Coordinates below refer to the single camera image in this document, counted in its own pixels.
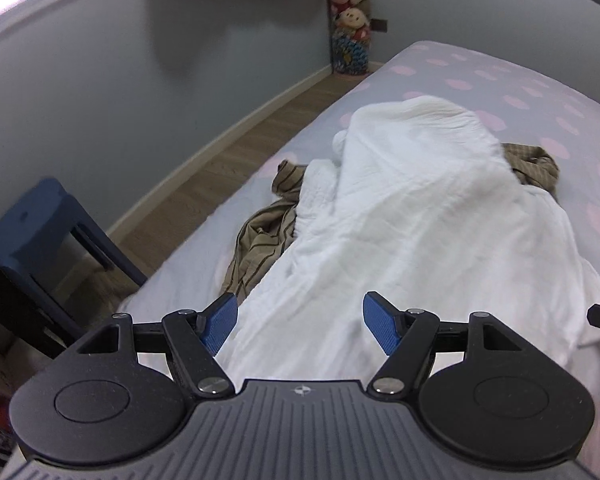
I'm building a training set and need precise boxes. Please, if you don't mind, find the plush toy storage column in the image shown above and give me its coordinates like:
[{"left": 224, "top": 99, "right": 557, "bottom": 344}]
[{"left": 329, "top": 0, "right": 372, "bottom": 76}]

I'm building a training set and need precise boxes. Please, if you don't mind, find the blue plastic stool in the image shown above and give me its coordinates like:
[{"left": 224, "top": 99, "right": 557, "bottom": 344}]
[{"left": 0, "top": 176, "right": 150, "bottom": 291}]

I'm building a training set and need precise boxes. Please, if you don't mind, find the pink dotted bed sheet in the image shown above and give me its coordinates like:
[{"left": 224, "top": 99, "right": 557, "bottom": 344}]
[{"left": 120, "top": 41, "right": 600, "bottom": 322}]

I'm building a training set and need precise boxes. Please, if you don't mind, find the brown striped garment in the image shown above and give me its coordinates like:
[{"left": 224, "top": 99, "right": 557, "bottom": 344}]
[{"left": 221, "top": 143, "right": 559, "bottom": 302}]

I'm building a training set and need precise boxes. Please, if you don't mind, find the white muslin garment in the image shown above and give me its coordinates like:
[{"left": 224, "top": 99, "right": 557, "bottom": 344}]
[{"left": 219, "top": 96, "right": 600, "bottom": 475}]

